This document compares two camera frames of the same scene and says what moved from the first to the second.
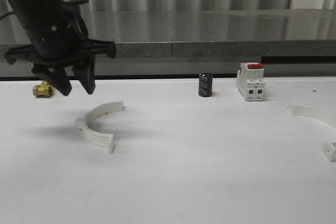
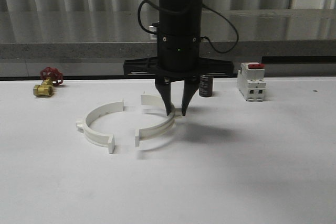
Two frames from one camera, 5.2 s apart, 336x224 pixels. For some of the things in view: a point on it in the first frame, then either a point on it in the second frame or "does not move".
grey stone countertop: (213, 33) does not move
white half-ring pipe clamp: (101, 139) does not move
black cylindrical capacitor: (205, 84) does not move
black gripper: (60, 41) -> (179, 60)
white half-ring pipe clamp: (325, 116) -> (153, 104)
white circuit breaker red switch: (250, 82) does not move
